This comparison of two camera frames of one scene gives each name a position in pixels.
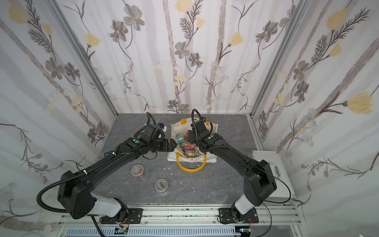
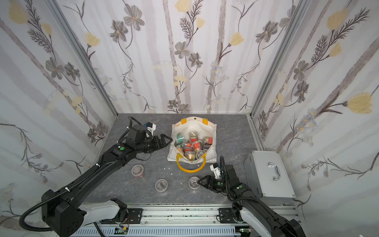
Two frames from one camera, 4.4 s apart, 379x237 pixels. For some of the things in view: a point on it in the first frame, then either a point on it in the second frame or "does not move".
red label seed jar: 137,170 does not move
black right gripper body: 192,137 → 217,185
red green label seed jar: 161,185 does not move
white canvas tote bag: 189,164 does not move
